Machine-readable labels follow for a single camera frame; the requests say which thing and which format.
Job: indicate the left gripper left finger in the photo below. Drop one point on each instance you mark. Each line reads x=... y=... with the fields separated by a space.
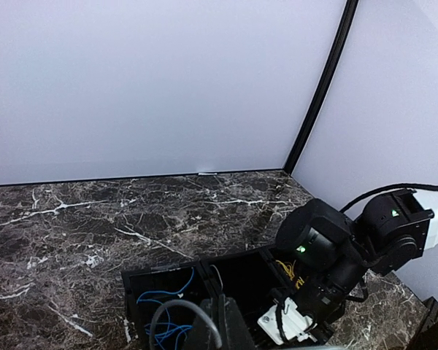
x=207 y=330

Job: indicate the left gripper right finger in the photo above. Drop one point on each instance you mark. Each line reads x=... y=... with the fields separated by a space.
x=235 y=334

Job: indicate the black three-compartment bin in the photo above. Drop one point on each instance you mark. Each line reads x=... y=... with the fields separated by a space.
x=249 y=278

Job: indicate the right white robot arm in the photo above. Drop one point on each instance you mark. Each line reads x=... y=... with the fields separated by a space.
x=381 y=230

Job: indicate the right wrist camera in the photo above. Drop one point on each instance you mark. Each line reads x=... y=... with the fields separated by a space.
x=284 y=322

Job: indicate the right black frame post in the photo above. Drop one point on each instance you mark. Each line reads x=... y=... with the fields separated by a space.
x=322 y=87

